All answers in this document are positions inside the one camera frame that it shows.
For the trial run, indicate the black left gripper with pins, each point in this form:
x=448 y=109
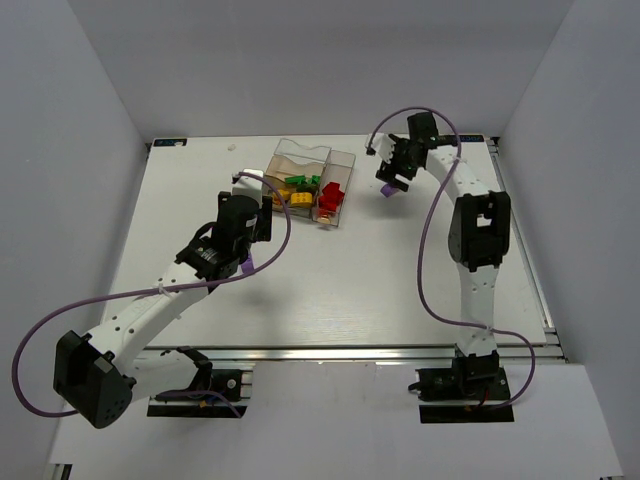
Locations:
x=265 y=218

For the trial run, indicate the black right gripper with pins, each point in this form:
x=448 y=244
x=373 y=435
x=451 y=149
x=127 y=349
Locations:
x=395 y=171

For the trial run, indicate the purple sloped lego brick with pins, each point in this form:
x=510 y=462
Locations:
x=388 y=190

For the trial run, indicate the yellow rounded lego brick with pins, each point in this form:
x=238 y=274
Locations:
x=301 y=200

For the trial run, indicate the purple 2x4 lego brick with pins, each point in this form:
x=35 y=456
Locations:
x=248 y=266

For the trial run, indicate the green 2x2 lego brick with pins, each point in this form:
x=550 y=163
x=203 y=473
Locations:
x=295 y=180

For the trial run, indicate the red curved lego brick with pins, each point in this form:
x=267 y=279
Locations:
x=328 y=204

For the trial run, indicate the red 2x4 lego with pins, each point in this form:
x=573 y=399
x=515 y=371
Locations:
x=333 y=189

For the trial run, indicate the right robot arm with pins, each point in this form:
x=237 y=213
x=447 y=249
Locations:
x=479 y=232

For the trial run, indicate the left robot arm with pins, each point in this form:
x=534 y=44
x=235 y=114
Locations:
x=101 y=372

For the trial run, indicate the clear long drawer box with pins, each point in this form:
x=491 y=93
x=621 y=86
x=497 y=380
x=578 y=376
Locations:
x=338 y=168

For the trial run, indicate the clear stepped organizer tray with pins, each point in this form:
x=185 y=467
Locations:
x=296 y=171

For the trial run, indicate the dark label sticker right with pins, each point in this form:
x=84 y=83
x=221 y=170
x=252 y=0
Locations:
x=472 y=138

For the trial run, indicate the dark label sticker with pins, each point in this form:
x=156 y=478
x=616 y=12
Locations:
x=169 y=142
x=472 y=138

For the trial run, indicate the dark label sticker left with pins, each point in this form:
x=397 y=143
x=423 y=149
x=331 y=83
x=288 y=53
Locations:
x=169 y=142

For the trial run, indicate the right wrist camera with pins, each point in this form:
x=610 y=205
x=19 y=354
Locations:
x=381 y=145

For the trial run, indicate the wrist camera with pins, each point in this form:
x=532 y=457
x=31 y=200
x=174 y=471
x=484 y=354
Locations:
x=381 y=145
x=249 y=184

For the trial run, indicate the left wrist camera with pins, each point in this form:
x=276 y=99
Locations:
x=249 y=184

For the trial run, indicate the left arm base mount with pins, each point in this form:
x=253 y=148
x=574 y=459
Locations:
x=213 y=392

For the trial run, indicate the aluminium front rail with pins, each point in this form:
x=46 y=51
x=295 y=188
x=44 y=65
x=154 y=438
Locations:
x=517 y=353

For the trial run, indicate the aluminium rail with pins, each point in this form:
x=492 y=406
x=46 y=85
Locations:
x=517 y=353
x=550 y=330

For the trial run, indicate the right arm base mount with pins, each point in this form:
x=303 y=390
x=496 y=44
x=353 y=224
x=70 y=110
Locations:
x=472 y=390

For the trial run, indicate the aluminium right side rail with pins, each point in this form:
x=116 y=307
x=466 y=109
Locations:
x=550 y=330

